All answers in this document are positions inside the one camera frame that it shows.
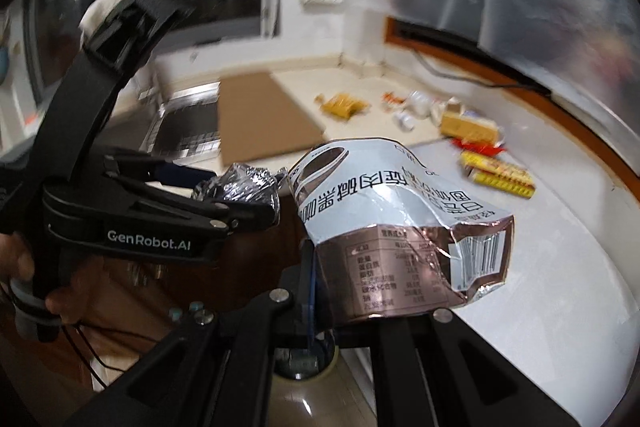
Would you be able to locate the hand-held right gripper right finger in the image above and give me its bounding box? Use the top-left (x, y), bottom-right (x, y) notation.
top-left (369, 308), bottom-right (582, 427)

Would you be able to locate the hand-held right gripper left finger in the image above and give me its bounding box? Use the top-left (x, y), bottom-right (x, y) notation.
top-left (65, 249), bottom-right (336, 427)

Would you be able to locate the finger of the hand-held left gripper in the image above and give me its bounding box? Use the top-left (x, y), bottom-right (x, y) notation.
top-left (106, 178), bottom-right (282, 234)
top-left (102, 156), bottom-right (212, 188)

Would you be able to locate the silver foil wrapper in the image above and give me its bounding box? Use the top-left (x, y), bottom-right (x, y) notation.
top-left (192, 162), bottom-right (282, 228)

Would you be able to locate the red snack packet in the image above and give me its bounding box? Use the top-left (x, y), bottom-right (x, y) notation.
top-left (451, 136), bottom-right (507, 156)

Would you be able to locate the tan cardboard box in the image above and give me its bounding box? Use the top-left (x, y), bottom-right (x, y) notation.
top-left (439, 99), bottom-right (502, 143)

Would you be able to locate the person's left hand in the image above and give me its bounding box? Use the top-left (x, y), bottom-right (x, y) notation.
top-left (0, 232), bottom-right (97, 324)

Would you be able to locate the brown cardboard sheet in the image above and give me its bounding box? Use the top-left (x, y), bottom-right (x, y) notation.
top-left (217, 73), bottom-right (329, 168)

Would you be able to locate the yellow snack packet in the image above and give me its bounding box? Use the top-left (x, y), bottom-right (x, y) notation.
top-left (315, 92), bottom-right (372, 121)

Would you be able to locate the yellow red striped packet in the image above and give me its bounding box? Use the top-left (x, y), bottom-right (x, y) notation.
top-left (471, 171), bottom-right (537, 198)
top-left (459, 151), bottom-right (522, 176)

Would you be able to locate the thin black cable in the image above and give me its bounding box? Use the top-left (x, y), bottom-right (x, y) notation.
top-left (62, 321), bottom-right (168, 390)

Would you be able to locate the black cable on frame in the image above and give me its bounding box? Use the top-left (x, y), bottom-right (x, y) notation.
top-left (414, 51), bottom-right (553, 96)

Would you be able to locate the brown wooden frame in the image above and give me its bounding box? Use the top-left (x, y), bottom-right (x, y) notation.
top-left (384, 16), bottom-right (640, 195)

